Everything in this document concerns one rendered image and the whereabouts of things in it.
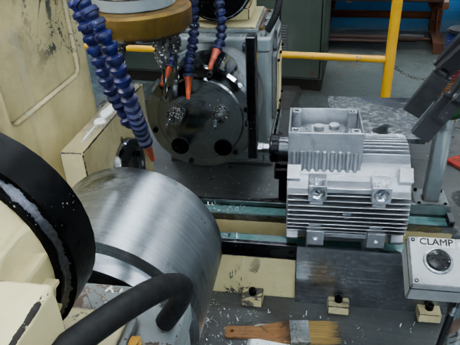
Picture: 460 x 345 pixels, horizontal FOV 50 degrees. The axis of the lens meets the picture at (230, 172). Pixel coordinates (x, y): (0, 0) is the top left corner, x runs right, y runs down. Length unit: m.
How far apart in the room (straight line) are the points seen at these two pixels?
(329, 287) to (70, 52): 0.67
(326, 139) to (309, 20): 3.11
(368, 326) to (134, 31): 0.64
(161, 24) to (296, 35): 3.20
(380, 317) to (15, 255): 0.75
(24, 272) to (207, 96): 0.80
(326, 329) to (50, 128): 0.61
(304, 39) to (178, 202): 3.34
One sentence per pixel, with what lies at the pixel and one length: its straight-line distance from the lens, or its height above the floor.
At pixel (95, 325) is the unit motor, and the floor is 1.28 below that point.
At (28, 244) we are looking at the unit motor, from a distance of 0.35.
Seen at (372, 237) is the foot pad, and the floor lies 0.98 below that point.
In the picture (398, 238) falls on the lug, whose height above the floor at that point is 0.96.
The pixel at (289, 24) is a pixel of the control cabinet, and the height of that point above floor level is 0.52.
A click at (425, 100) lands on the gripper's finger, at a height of 1.19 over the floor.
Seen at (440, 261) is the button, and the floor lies 1.07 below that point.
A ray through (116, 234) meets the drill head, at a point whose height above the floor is 1.16.
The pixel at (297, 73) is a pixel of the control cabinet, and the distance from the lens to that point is 4.03.
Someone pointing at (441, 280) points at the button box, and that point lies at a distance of 0.69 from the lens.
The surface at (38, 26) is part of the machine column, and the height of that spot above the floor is 1.29.
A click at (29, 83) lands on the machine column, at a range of 0.92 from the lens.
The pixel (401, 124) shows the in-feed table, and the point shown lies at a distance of 1.40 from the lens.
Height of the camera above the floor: 1.50
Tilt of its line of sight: 31 degrees down
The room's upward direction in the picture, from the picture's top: 3 degrees counter-clockwise
